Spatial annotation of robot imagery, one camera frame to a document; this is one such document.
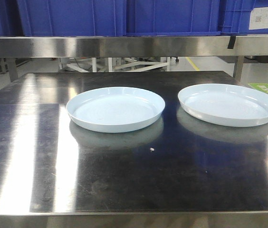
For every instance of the light blue plate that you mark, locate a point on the light blue plate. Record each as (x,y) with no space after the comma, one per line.
(115,109)
(226,105)

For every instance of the steel shelf leg right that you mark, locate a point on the steel shelf leg right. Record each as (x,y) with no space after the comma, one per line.
(238,67)

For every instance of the steel shelf leg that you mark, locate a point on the steel shelf leg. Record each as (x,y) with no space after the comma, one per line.
(238,67)
(12,68)

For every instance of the steel shelf leg left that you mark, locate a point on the steel shelf leg left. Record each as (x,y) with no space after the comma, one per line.
(12,68)

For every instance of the blue plastic bin middle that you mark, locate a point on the blue plastic bin middle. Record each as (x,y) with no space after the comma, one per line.
(172,18)

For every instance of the blue plastic bin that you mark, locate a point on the blue plastic bin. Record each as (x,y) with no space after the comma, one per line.
(234,16)
(68,18)
(172,18)

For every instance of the black tape strip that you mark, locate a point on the black tape strip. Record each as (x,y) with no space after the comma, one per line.
(231,43)

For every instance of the blue plastic bin left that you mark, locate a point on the blue plastic bin left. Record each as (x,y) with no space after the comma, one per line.
(68,18)

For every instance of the blue plastic bin right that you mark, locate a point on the blue plastic bin right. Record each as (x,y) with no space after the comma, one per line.
(234,16)

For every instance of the white label on bin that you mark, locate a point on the white label on bin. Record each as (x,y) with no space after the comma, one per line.
(258,18)

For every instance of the white metal frame background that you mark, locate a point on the white metal frame background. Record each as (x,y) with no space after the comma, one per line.
(113,64)

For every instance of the stainless steel shelf rail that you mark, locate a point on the stainless steel shelf rail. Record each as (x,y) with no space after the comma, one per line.
(43,47)

